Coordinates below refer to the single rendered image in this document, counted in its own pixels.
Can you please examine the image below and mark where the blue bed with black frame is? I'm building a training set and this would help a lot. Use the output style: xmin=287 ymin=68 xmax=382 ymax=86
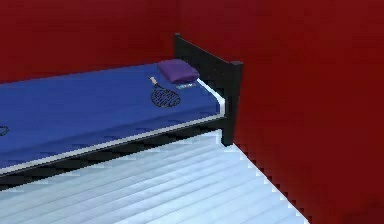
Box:
xmin=0 ymin=32 xmax=245 ymax=192

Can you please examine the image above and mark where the purple pillow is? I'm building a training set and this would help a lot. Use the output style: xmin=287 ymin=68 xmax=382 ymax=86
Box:
xmin=156 ymin=58 xmax=201 ymax=85

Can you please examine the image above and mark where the black tennis racket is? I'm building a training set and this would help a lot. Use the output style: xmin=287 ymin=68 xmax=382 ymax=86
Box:
xmin=148 ymin=76 xmax=182 ymax=109

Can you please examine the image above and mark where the small pale flat object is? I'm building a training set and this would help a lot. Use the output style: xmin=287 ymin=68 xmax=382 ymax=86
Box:
xmin=175 ymin=82 xmax=198 ymax=90

